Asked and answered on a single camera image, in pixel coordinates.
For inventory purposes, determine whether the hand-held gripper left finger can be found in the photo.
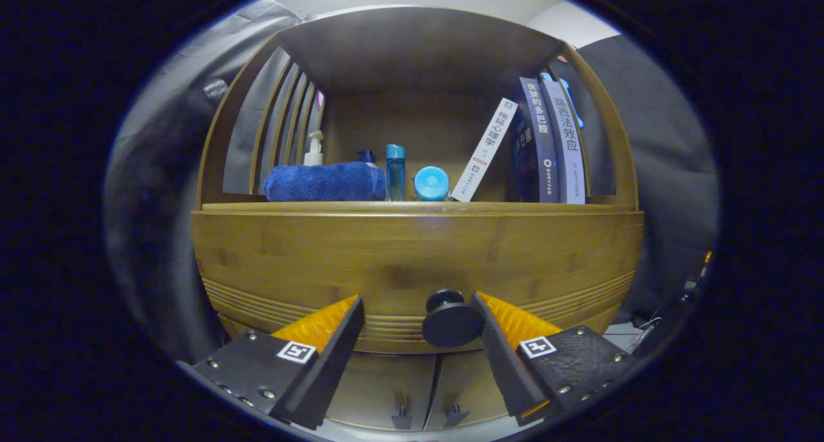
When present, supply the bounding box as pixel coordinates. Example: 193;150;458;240
177;295;366;430

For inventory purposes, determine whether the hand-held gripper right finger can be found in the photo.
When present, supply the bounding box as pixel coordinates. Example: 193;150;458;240
472;291;641;428

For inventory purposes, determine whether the wooden drawer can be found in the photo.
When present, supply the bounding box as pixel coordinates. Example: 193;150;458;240
191;210;646;356

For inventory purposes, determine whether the blue tube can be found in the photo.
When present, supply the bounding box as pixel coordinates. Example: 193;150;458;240
413;166;450;202

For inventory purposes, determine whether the wooden cabinet door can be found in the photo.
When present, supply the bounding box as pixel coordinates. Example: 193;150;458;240
325;352;442;430
425;349;516;430

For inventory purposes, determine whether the wooden cabinet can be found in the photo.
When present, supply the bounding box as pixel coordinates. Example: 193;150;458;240
190;6;646;433

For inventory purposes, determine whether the blue towel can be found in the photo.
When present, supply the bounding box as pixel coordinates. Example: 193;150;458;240
263;162;387;203

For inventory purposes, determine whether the clear blue bottle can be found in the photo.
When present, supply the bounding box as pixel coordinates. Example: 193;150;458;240
385;144;407;202

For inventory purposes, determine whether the white pump bottle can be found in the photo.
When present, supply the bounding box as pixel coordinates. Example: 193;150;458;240
303;131;324;167

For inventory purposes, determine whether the white book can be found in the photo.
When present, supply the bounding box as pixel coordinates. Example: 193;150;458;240
451;98;520;203

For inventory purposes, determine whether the black and orange device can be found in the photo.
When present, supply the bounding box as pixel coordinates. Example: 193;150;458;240
682;250;714;290

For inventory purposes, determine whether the dark blue book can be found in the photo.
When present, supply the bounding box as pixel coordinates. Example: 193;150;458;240
512;77;559;203

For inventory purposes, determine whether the pale purple book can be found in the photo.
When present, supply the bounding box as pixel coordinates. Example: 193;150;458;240
539;80;586;205

